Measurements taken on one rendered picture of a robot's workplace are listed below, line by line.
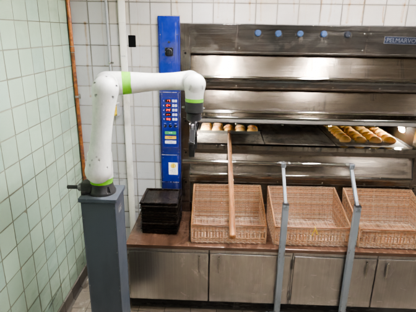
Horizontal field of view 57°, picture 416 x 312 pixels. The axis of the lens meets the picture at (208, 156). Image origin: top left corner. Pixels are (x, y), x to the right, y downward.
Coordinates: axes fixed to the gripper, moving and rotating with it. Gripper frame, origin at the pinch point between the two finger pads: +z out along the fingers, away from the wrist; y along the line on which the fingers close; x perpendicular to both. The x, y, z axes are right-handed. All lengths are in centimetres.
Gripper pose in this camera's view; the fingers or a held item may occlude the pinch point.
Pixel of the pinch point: (192, 150)
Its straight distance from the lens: 200.9
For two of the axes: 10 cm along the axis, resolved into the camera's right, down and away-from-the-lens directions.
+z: -0.4, 9.5, 3.2
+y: -0.6, 3.2, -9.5
